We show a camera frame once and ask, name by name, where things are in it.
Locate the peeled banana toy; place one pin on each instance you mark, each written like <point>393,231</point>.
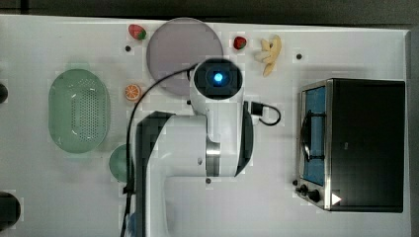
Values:
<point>269,53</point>

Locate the orange slice toy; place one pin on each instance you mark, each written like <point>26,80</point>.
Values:
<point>133,92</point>

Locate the green perforated colander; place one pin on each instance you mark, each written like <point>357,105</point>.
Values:
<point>78,111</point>

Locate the red strawberry toy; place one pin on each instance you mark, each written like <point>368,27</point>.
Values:
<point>239,43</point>

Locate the green mug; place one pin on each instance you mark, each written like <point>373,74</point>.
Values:
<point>117,164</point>

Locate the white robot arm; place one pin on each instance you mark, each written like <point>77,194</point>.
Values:
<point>216,140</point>

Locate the grey round plate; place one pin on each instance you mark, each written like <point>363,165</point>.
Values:
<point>180,44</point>

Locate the black cylinder post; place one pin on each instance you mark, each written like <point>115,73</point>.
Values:
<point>3,93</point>

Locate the pink green strawberry toy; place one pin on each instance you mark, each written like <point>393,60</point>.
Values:
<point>137,32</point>

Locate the black cylinder base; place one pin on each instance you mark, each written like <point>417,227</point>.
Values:
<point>10,210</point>

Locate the black toaster oven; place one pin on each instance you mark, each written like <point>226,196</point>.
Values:
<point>351,145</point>

